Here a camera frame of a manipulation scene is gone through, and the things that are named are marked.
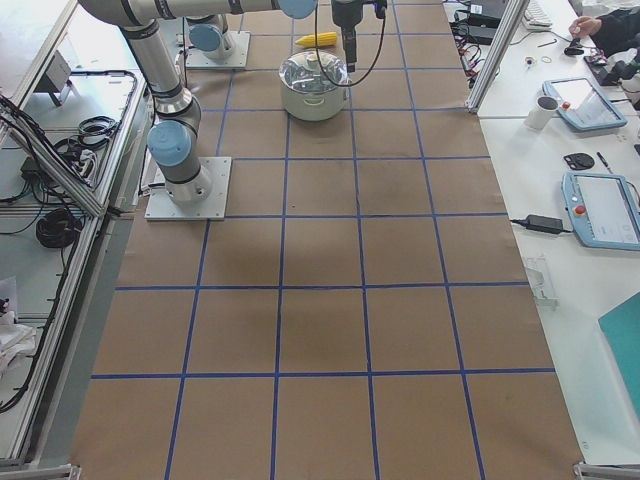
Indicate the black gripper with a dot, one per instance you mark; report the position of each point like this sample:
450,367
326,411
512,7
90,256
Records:
346,14

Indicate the yellow corn cob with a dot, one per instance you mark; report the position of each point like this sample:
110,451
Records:
322,39

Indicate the glass pot lid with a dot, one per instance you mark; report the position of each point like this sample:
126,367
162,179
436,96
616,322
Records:
310,72

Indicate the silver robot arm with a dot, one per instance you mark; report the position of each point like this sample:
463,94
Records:
210,36
172,141

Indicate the white electric cooking pot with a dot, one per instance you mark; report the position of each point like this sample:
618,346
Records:
312,98

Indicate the person's hand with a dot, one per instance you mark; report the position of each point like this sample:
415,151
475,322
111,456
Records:
585,26

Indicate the white paper cup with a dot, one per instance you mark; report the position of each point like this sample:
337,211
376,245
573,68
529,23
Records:
543,110

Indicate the blue teach pendant far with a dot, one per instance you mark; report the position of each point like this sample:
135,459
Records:
583,105

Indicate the blue teach pendant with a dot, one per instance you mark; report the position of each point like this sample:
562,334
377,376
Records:
583,105
602,210

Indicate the brown paper table mat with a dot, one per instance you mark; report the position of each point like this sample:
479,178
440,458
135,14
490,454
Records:
362,311

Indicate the black power adapter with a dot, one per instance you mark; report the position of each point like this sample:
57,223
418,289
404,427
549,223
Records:
544,224

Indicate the black pen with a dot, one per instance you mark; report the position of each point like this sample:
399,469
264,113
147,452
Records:
604,162

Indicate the blue teach pendant near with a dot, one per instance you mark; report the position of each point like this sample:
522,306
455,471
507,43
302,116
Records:
602,210

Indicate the teal folder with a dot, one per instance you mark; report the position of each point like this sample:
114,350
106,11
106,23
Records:
620,327

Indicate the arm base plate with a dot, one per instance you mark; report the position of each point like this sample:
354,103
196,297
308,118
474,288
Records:
231,55
203,198

